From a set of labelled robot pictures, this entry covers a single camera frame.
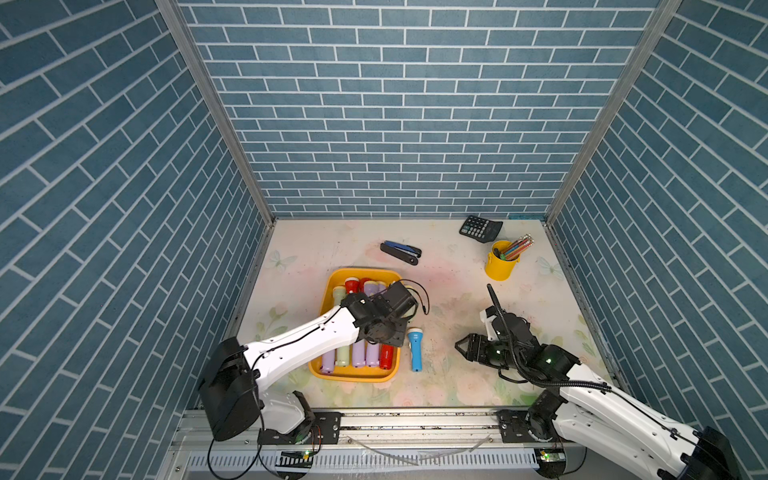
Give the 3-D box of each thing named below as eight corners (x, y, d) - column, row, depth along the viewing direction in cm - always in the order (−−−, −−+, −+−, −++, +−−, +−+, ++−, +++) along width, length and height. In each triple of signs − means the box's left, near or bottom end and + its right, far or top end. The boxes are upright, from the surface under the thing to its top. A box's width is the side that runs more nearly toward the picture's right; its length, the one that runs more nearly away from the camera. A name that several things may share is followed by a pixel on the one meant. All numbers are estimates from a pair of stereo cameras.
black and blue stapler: (379, 252, 113) (378, 248, 111) (386, 241, 116) (386, 237, 114) (416, 266, 109) (416, 262, 107) (422, 254, 112) (422, 250, 110)
